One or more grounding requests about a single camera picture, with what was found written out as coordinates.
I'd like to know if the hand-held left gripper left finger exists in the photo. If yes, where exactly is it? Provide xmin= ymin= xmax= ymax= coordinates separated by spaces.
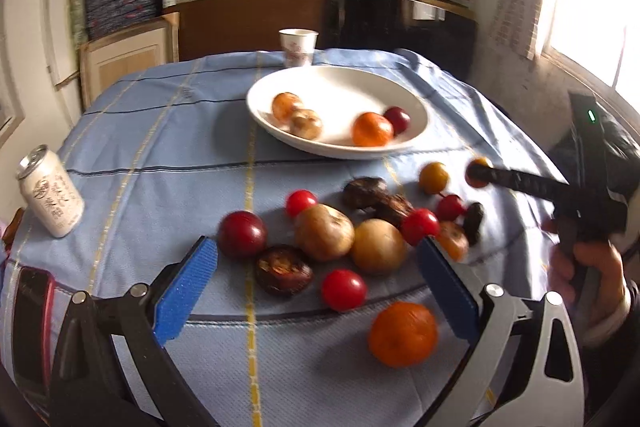
xmin=47 ymin=235 xmax=221 ymax=427

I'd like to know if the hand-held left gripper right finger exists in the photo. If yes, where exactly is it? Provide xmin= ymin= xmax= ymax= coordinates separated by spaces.
xmin=416 ymin=236 xmax=586 ymax=427

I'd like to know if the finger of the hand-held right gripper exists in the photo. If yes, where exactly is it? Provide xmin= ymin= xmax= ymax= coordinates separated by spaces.
xmin=470 ymin=159 xmax=571 ymax=208

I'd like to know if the orange cherry tomato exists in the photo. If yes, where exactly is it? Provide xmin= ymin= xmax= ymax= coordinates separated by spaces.
xmin=465 ymin=157 xmax=493 ymax=188

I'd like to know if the dark red plum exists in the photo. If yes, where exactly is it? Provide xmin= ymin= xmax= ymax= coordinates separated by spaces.
xmin=383 ymin=106 xmax=412 ymax=136
xmin=217 ymin=210 xmax=268 ymax=258

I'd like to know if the white oval plate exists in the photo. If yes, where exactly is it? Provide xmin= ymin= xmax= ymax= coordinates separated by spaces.
xmin=246 ymin=66 xmax=431 ymax=160

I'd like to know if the person's right hand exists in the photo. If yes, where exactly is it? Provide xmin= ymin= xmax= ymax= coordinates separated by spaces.
xmin=542 ymin=217 xmax=630 ymax=334

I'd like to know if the pale orange fruit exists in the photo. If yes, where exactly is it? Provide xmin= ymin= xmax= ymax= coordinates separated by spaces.
xmin=436 ymin=221 xmax=470 ymax=263

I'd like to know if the orange mandarin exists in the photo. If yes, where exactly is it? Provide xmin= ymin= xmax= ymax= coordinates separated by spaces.
xmin=368 ymin=301 xmax=439 ymax=368
xmin=351 ymin=112 xmax=395 ymax=148

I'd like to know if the red cherry tomato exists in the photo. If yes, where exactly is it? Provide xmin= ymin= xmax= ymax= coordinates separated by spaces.
xmin=285 ymin=189 xmax=319 ymax=218
xmin=436 ymin=194 xmax=467 ymax=222
xmin=321 ymin=269 xmax=368 ymax=312
xmin=401 ymin=208 xmax=441 ymax=246

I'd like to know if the yellow-orange cherry tomato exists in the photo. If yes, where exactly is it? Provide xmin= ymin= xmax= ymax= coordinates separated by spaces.
xmin=418 ymin=162 xmax=450 ymax=195

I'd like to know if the phone in red case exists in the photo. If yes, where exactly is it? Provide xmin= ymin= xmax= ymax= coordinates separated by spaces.
xmin=10 ymin=266 xmax=56 ymax=408

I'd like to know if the blue checked tablecloth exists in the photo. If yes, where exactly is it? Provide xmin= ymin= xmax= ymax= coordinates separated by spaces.
xmin=0 ymin=48 xmax=576 ymax=427

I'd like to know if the white drink can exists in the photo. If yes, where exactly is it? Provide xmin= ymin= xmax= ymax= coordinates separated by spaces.
xmin=16 ymin=145 xmax=85 ymax=239

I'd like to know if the dark red object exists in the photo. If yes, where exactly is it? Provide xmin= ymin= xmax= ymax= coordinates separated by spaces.
xmin=0 ymin=207 xmax=25 ymax=258

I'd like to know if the black glossy panel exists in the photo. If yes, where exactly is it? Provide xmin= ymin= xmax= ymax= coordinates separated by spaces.
xmin=342 ymin=0 xmax=478 ymax=80

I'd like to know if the speckled orange fruit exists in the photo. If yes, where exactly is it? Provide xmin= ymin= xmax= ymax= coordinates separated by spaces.
xmin=271 ymin=92 xmax=304 ymax=122

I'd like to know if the light wooden framed panel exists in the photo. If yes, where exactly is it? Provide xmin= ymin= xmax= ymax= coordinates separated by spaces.
xmin=80 ymin=14 xmax=180 ymax=105

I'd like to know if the printed paper cup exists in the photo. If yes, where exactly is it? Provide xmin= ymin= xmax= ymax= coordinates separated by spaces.
xmin=278 ymin=28 xmax=319 ymax=68

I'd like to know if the brown board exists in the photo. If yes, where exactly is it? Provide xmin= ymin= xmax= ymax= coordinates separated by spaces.
xmin=177 ymin=0 xmax=346 ymax=60

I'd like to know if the stack of blue patterned boxes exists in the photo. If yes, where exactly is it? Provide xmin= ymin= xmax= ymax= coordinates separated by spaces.
xmin=82 ymin=0 xmax=163 ymax=40

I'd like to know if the white moulding strip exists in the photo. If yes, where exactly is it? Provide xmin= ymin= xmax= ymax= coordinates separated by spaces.
xmin=42 ymin=0 xmax=61 ymax=78

